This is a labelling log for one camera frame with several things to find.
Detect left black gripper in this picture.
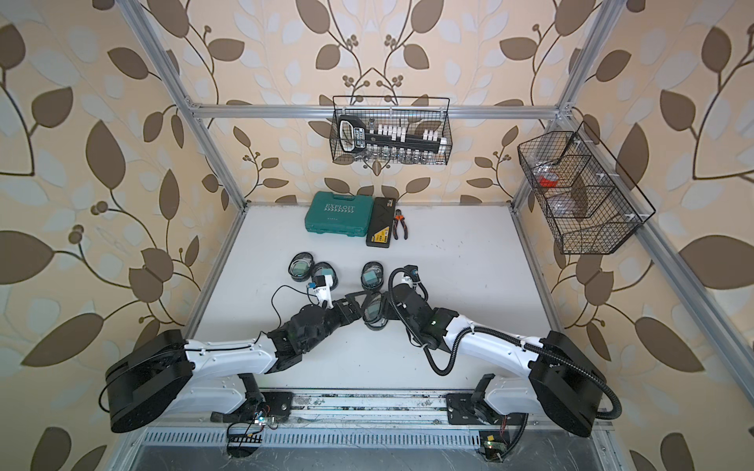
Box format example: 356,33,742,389
299,290,370,355

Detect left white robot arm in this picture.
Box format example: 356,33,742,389
102,296,363,434

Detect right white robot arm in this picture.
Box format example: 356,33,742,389
387,265,624,438

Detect black yellow-label case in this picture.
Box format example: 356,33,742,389
365,197,396,248

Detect green plastic tool case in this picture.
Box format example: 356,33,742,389
304,192,374,237

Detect orange black pliers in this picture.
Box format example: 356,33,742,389
393,209,408,241

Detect black socket set holder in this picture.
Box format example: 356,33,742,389
329,114,453,157

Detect red item in basket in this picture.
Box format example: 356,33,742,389
532,164,560,190

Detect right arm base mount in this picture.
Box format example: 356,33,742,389
445,374,527,426

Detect aluminium front rail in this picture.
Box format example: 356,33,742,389
124,387,614,431

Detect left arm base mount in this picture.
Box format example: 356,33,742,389
210,374,294,428

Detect back wire basket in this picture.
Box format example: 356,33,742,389
329,94,453,168

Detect wire basket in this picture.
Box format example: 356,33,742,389
518,122,656,255
329,94,453,168

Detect right wire basket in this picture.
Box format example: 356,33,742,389
518,122,656,255

